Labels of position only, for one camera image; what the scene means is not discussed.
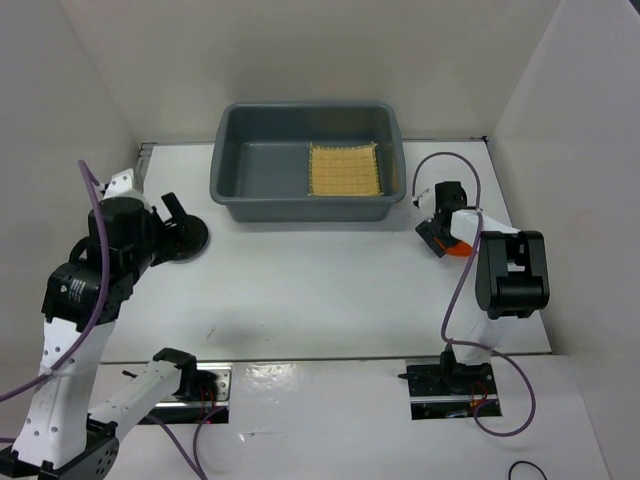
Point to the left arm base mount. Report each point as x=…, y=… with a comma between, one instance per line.
x=209, y=402

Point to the bamboo woven mat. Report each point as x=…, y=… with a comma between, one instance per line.
x=344, y=171

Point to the orange plastic plate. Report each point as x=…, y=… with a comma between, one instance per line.
x=460, y=249

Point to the grey plastic bin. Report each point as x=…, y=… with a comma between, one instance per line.
x=261, y=163

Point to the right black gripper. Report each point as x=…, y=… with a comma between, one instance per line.
x=426, y=231

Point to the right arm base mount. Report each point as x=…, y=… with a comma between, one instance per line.
x=438, y=391

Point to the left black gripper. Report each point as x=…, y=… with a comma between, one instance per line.
x=169, y=230

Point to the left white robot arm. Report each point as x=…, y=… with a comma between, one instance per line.
x=62, y=436

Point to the black round plate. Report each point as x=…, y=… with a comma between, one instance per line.
x=188, y=239

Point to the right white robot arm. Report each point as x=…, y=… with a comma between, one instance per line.
x=511, y=279

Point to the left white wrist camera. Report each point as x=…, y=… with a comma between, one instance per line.
x=123, y=184

